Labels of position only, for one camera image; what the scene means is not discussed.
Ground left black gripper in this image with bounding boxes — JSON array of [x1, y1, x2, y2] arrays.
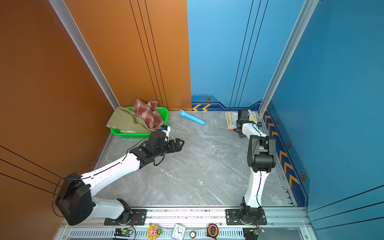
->
[[153, 137, 185, 159]]

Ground floral pastel skirt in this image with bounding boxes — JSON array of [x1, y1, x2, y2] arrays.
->
[[225, 110, 260, 130]]

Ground red plaid skirt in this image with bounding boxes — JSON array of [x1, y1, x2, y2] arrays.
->
[[133, 99, 165, 130]]

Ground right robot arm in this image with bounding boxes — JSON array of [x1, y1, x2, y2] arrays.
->
[[234, 110, 277, 225]]

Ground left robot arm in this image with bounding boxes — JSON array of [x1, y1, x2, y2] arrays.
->
[[55, 129, 185, 226]]

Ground blue toy microphone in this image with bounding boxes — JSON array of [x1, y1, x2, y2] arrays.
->
[[179, 110, 206, 125]]

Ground green plastic basket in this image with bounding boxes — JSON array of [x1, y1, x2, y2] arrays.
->
[[106, 107, 168, 139]]

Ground olive green skirt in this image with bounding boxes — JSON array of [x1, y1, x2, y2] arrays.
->
[[106, 107, 155, 133]]

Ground small white clock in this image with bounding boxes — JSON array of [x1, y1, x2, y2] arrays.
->
[[171, 224, 187, 240]]

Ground yellow pink flower toy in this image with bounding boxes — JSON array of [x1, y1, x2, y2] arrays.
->
[[148, 225, 162, 240]]

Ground small round brass object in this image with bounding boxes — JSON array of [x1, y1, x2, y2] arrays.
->
[[190, 231, 197, 239]]

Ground orange black tape measure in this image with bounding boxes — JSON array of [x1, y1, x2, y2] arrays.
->
[[207, 224, 219, 239]]

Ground green circuit board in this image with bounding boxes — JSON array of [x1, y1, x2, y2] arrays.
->
[[114, 228, 136, 240]]

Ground right circuit board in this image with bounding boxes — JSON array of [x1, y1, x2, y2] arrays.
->
[[243, 228, 265, 240]]

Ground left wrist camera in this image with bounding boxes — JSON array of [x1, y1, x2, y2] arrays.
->
[[159, 125, 171, 141]]

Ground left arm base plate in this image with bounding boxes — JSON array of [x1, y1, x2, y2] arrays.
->
[[104, 209, 147, 226]]

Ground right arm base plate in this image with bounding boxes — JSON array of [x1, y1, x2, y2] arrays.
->
[[225, 209, 268, 226]]

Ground aluminium front rail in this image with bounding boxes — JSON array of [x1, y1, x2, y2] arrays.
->
[[53, 206, 319, 240]]

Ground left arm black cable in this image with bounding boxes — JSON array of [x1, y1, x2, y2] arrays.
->
[[51, 176, 79, 218]]

